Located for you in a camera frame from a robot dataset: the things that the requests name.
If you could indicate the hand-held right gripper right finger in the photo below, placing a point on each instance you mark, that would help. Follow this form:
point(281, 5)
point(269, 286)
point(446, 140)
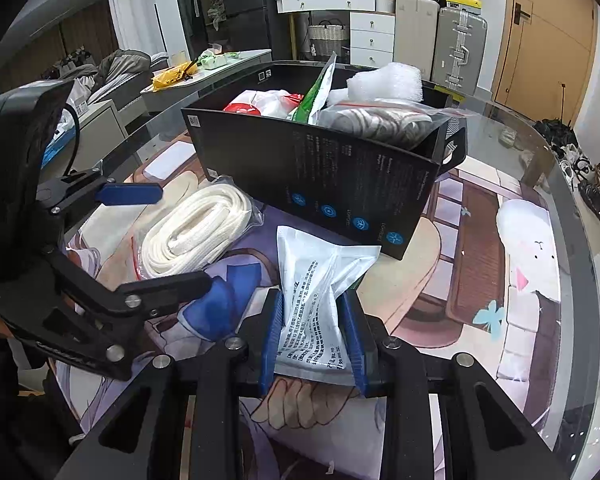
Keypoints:
point(355, 345)

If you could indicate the dark open shelf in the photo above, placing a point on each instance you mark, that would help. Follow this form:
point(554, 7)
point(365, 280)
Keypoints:
point(195, 10)

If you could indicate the wicker basket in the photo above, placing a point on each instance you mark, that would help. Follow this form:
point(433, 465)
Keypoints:
point(328, 40)

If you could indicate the grey side table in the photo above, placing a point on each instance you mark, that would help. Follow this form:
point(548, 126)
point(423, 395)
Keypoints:
point(105, 125)

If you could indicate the silver suitcase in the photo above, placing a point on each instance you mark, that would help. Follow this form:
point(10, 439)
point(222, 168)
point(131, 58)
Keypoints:
point(459, 50)

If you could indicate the white vanity dresser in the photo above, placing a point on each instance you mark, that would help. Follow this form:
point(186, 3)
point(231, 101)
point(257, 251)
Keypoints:
point(372, 30)

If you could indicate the white printed packet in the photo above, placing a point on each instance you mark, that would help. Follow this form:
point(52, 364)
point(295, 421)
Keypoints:
point(310, 310)

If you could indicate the white foam sheet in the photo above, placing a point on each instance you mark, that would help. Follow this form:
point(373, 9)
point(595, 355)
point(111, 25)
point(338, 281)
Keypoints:
point(385, 85)

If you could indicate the grey jacket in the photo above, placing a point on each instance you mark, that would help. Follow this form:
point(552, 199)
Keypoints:
point(125, 72)

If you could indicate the black cardboard box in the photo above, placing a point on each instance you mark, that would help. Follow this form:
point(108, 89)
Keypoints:
point(330, 175)

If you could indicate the green and white box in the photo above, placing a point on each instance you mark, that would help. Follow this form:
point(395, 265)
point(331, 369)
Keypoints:
point(215, 59)

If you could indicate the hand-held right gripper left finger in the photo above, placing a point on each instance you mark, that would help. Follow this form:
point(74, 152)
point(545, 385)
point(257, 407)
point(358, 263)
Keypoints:
point(272, 345)

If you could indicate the green and white packet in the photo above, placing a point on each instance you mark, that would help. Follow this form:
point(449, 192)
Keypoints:
point(312, 97)

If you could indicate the blue box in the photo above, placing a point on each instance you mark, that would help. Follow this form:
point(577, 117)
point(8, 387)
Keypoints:
point(55, 150)

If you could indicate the printed table mat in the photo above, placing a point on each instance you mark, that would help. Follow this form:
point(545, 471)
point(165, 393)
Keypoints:
point(480, 260)

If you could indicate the grey coffee table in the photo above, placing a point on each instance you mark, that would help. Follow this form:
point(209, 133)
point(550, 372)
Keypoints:
point(230, 70)

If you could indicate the black and yellow shoe box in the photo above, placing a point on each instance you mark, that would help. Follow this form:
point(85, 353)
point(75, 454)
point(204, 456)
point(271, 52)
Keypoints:
point(462, 4)

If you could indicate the wooden door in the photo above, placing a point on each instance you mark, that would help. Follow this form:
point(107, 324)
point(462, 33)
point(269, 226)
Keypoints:
point(550, 40)

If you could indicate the pile of shoes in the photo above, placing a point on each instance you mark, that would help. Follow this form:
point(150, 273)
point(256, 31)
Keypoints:
point(565, 150)

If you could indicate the yellow bag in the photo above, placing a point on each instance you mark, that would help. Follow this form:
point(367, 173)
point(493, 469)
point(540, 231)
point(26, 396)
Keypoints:
point(172, 77)

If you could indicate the person's dark clothing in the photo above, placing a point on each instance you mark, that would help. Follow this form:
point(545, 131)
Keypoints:
point(20, 420)

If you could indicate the black refrigerator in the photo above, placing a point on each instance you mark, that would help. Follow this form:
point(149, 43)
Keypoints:
point(260, 5)

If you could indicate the beige suitcase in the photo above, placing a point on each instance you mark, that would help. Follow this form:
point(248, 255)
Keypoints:
point(416, 40)

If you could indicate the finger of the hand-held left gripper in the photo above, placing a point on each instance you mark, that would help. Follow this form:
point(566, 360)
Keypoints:
point(130, 194)
point(170, 285)

